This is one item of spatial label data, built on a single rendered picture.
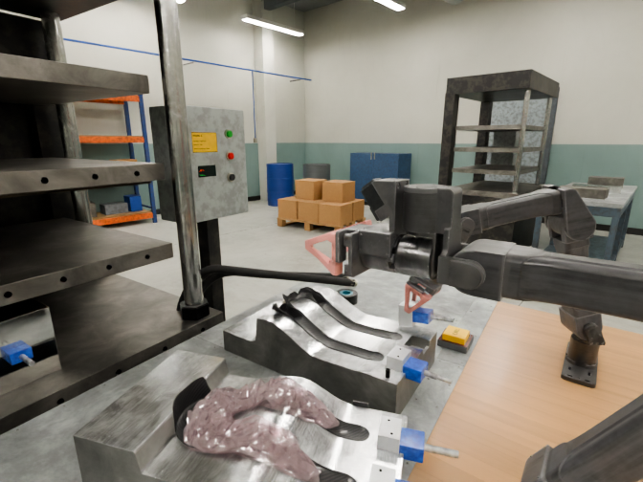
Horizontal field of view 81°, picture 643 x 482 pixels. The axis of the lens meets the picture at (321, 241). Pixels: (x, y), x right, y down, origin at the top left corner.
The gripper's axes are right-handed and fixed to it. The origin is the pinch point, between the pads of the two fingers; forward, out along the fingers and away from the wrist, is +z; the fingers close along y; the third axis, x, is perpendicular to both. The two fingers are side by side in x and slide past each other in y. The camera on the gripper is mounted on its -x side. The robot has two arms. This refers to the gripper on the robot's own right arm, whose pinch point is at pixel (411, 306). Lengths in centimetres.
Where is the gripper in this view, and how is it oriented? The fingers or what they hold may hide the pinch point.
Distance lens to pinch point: 100.1
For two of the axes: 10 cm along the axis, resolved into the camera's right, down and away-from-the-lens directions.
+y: -5.4, 1.3, -8.3
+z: -3.7, 8.5, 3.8
